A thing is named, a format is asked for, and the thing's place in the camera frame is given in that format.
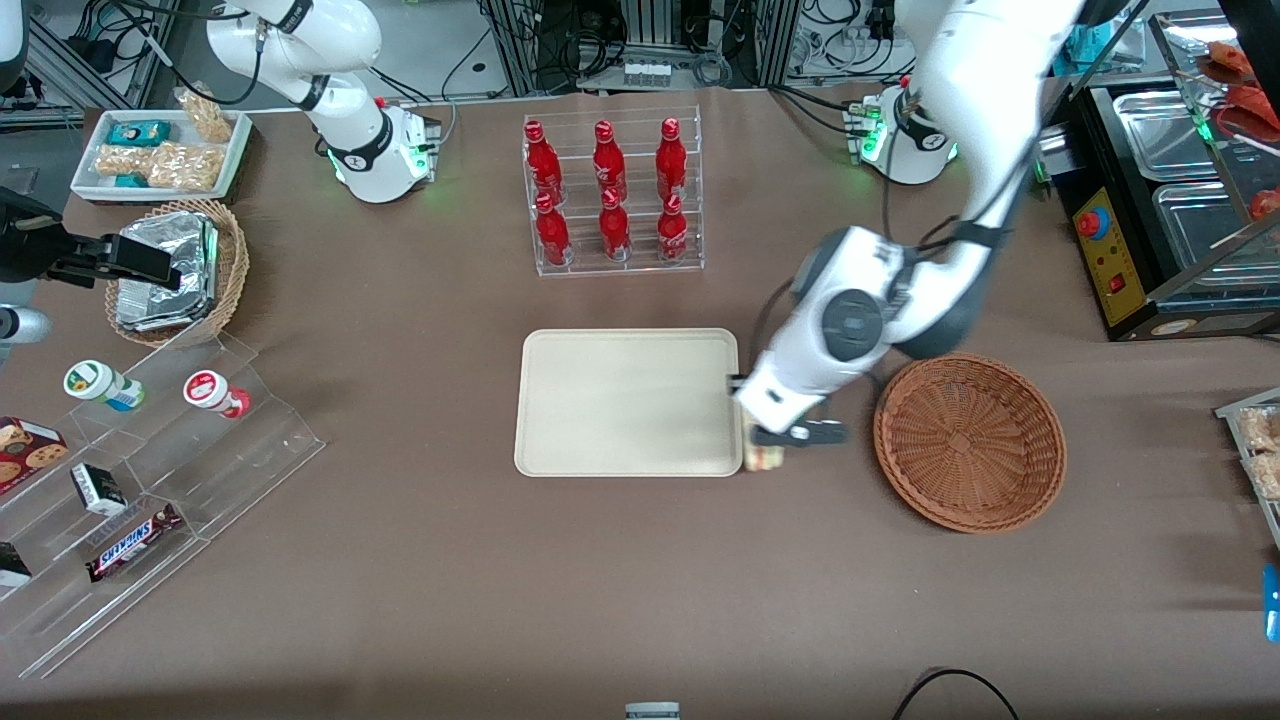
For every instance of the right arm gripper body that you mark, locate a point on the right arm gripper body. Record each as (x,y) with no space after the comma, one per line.
(30,248)

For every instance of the sandwich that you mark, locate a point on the sandwich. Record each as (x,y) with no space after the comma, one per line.
(762,455)

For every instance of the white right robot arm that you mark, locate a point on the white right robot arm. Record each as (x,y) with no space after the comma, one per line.
(340,120)

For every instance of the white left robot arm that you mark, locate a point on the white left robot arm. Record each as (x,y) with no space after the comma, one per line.
(970,70)

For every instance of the white rectangular snack tray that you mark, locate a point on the white rectangular snack tray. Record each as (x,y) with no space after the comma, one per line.
(90,185)

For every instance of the light wicker basket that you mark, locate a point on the light wicker basket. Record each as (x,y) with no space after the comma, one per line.
(232,270)

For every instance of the beige plastic tray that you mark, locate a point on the beige plastic tray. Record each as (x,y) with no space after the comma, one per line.
(625,405)

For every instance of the brown wicker basket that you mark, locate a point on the brown wicker basket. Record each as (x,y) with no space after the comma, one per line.
(970,445)

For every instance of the clear tray with snacks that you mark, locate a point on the clear tray with snacks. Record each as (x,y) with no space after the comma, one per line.
(1262,450)

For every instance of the silver foil packets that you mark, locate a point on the silver foil packets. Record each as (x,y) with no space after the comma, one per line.
(190,290)

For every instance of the small teal snack packet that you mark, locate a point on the small teal snack packet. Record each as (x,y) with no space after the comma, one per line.
(132,181)

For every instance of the small clear bag of puffed snacks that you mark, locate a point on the small clear bag of puffed snacks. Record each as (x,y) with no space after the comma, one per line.
(122,160)

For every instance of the large clear bag of puffed snacks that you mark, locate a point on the large clear bag of puffed snacks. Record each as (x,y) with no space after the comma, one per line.
(185,166)

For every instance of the green lidded yogurt cup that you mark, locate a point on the green lidded yogurt cup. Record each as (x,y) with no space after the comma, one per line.
(95,383)

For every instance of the teal snack box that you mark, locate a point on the teal snack box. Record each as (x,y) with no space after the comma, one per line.
(135,133)

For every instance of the red lidded yogurt cup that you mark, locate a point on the red lidded yogurt cup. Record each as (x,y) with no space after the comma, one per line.
(212,392)

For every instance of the red cola bottle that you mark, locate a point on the red cola bottle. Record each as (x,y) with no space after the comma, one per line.
(672,232)
(605,162)
(670,158)
(541,165)
(552,235)
(613,230)

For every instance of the clear acrylic bottle rack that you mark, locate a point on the clear acrylic bottle rack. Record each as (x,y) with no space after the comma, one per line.
(690,190)

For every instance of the cookie box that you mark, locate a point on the cookie box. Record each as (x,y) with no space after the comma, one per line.
(28,452)

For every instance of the clear acrylic stepped shelf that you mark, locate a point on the clear acrylic stepped shelf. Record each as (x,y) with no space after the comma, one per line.
(230,460)

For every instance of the black and white carton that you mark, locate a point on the black and white carton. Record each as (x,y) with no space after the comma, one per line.
(98,490)

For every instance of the Snickers chocolate bar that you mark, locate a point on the Snickers chocolate bar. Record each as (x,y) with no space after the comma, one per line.
(135,543)

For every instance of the white power strip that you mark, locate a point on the white power strip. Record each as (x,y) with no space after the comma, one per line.
(646,74)

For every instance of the grey device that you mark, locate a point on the grey device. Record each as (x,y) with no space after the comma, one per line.
(652,712)

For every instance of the black food warmer appliance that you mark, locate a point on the black food warmer appliance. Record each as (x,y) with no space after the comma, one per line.
(1100,250)

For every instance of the glass display case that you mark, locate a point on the glass display case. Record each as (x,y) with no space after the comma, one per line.
(1200,270)

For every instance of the steel food pan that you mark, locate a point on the steel food pan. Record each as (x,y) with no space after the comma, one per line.
(1200,225)
(1160,135)

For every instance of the orange fried food piece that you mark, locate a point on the orange fried food piece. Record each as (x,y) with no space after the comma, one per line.
(1250,112)
(1225,62)
(1266,203)

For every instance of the blue object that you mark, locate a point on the blue object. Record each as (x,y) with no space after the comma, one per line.
(1272,605)

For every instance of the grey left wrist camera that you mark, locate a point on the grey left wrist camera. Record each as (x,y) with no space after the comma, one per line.
(805,434)

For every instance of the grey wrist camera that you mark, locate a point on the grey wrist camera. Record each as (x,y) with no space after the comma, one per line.
(805,434)
(22,325)

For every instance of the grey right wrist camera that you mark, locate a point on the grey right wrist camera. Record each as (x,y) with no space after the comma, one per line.
(22,325)

